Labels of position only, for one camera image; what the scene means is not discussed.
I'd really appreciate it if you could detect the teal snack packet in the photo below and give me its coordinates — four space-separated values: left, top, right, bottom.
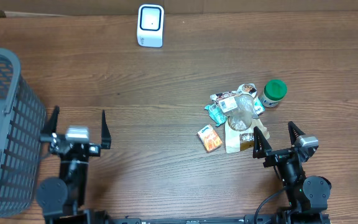
204 104 227 127

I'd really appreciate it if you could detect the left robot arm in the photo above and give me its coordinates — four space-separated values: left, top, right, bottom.
36 106 112 223

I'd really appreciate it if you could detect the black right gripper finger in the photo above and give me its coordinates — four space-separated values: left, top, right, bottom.
253 126 272 159
288 121 305 145

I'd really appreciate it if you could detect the green lid jar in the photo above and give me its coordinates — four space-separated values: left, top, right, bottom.
259 79 287 108

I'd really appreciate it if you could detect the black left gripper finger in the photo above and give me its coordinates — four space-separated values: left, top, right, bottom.
101 110 111 149
42 106 60 136

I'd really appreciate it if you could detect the teal white small packet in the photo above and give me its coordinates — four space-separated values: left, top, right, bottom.
254 97 265 116

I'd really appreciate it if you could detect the orange red snack packet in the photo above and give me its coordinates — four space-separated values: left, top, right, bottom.
197 124 223 152

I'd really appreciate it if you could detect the grey plastic shopping basket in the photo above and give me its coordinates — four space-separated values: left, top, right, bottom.
0 48 47 217

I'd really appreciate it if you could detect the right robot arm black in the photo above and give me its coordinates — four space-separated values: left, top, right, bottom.
253 121 332 224

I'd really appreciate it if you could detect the brown white snack pouch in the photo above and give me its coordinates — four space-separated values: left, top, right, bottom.
209 83 270 154

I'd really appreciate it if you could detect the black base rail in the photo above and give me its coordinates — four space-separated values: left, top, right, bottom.
45 212 331 224

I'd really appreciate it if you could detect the white barcode scanner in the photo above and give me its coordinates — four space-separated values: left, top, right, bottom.
137 4 165 48

